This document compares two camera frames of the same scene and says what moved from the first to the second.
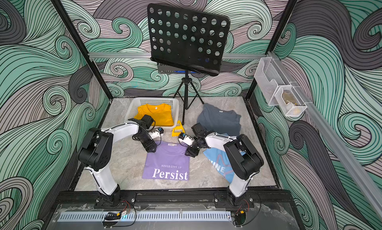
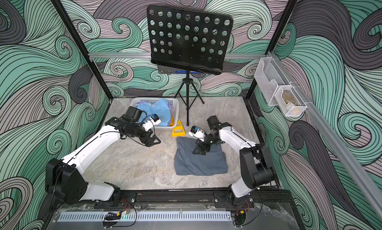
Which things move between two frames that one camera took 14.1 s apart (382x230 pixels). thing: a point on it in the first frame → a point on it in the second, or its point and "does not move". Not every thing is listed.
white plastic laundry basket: [174, 102] does not move
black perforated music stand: [188, 40] does not move
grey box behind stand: [163, 68] does not move
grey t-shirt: [221, 121] → [213, 163]
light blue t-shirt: [220, 160] → [161, 107]
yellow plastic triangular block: [178, 129] does not move
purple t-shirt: [168, 162] → [170, 105]
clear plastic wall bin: [277, 88] does not move
